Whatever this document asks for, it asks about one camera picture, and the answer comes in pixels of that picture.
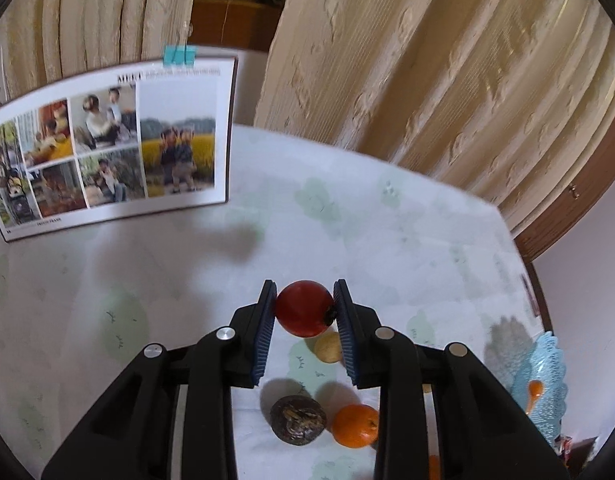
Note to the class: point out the narrow beige curtain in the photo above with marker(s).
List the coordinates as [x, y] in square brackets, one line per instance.
[97, 15]

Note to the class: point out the dark brown round fruit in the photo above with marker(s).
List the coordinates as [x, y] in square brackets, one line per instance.
[297, 417]

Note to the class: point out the red round tomato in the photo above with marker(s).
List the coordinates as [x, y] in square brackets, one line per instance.
[302, 307]

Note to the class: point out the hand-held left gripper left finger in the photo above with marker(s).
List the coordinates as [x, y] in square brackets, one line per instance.
[266, 332]

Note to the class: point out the pale green printed tablecloth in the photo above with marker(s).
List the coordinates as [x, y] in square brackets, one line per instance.
[387, 240]

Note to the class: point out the wide beige curtain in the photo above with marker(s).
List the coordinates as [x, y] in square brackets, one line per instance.
[437, 70]

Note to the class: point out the light blue plastic basket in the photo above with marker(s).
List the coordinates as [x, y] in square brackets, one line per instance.
[547, 365]

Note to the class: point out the photo collage poster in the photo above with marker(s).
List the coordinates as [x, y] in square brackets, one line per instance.
[177, 110]

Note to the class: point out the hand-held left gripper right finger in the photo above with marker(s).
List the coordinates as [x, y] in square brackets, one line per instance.
[343, 332]

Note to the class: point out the wooden door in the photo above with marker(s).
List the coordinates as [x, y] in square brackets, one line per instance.
[587, 180]

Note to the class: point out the tan round fruit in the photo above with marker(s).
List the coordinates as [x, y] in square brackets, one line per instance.
[327, 349]

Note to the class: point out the wooden cabinet behind curtains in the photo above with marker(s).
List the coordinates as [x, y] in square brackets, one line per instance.
[232, 25]

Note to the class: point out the orange tangerine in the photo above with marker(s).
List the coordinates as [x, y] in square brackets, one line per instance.
[355, 425]

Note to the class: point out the dark box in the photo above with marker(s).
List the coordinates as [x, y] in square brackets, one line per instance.
[580, 452]

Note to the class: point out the metal door knob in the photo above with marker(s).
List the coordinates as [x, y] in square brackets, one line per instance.
[573, 191]

